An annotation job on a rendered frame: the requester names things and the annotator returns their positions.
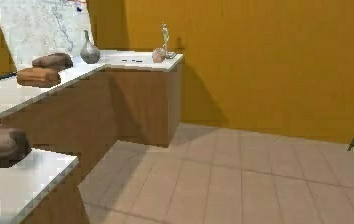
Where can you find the brown wooden kitchen counter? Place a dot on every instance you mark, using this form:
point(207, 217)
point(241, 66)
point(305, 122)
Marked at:
point(118, 100)

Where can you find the dark brown bread loaf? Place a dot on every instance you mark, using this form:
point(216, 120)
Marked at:
point(53, 61)

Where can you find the orange brown bread loaf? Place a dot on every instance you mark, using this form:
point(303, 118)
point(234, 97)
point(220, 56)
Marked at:
point(38, 76)

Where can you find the brown round bread loaf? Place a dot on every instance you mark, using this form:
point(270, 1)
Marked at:
point(3, 145)

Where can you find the white map wall picture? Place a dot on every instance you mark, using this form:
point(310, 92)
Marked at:
point(45, 26)

